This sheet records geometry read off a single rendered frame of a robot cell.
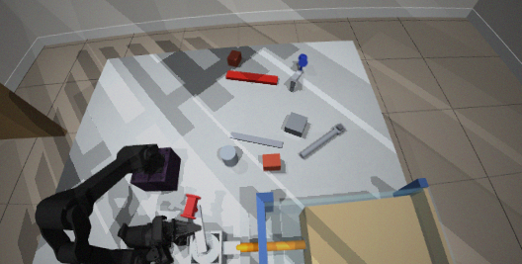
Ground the dark grey cylinder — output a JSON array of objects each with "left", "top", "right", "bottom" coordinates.
[{"left": 219, "top": 145, "right": 238, "bottom": 168}]

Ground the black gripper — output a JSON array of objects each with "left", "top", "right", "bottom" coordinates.
[{"left": 141, "top": 216, "right": 202, "bottom": 246}]

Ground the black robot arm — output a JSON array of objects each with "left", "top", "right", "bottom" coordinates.
[{"left": 35, "top": 143, "right": 174, "bottom": 264}]

